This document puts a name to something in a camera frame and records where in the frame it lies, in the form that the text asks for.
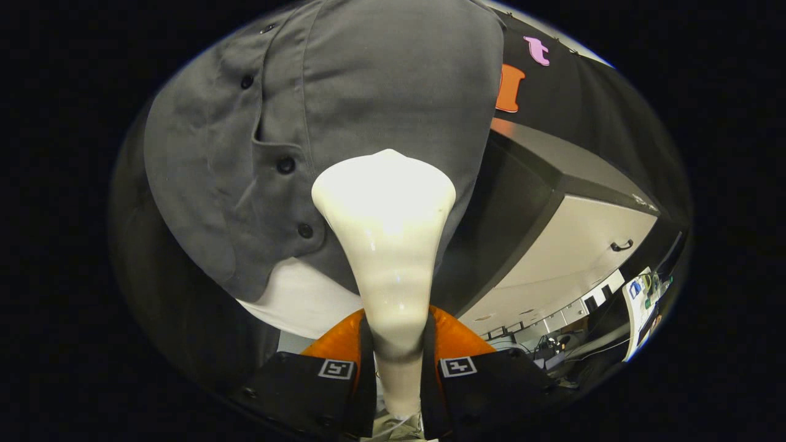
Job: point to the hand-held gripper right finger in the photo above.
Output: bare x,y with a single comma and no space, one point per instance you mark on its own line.
497,393

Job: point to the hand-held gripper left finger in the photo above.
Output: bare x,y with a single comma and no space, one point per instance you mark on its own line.
295,393

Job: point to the grey button shirt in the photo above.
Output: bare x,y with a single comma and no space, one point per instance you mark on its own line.
381,80

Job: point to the white mannequin torso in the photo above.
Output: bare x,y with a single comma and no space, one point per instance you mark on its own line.
301,301

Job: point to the cluttered white side table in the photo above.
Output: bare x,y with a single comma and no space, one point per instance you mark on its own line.
638,307

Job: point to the grey cabinet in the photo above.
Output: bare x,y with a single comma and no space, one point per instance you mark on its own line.
577,245

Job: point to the black backdrop cloth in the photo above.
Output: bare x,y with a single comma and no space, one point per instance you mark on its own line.
589,116

